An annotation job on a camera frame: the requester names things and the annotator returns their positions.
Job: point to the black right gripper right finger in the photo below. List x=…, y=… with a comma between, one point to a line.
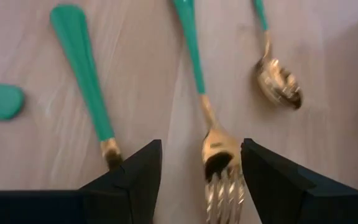
x=291, y=202

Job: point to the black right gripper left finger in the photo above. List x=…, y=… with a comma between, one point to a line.
x=120, y=202

